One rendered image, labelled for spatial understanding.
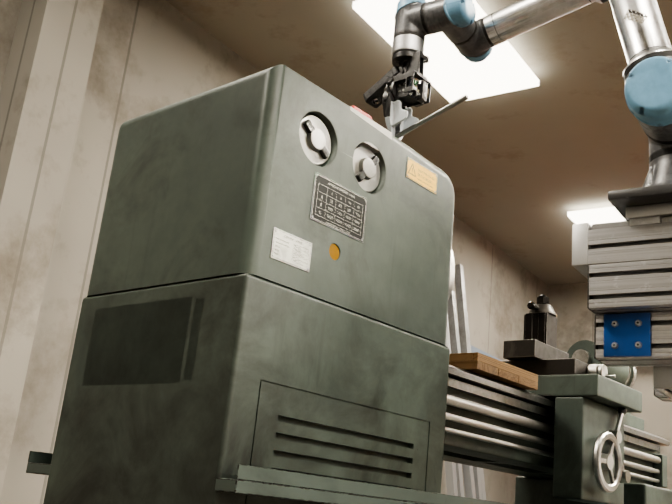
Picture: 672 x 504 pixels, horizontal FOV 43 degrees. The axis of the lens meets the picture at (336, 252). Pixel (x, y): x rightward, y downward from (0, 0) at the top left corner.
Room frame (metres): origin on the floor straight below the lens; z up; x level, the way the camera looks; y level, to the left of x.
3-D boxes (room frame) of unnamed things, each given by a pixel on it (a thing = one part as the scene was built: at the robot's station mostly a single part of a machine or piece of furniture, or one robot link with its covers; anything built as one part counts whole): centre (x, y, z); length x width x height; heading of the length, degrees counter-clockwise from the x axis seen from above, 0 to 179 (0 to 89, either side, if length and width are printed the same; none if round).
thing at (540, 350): (2.41, -0.61, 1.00); 0.20 x 0.10 x 0.05; 137
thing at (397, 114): (1.77, -0.11, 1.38); 0.06 x 0.03 x 0.09; 47
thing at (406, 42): (1.78, -0.12, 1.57); 0.08 x 0.08 x 0.05
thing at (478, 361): (2.22, -0.33, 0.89); 0.36 x 0.30 x 0.04; 47
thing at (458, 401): (2.27, -0.38, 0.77); 2.10 x 0.34 x 0.18; 137
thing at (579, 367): (2.47, -0.58, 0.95); 0.43 x 0.18 x 0.04; 47
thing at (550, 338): (2.43, -0.62, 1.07); 0.07 x 0.07 x 0.10; 47
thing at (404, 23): (1.78, -0.12, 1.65); 0.09 x 0.08 x 0.11; 55
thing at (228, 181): (1.70, 0.12, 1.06); 0.59 x 0.48 x 0.39; 137
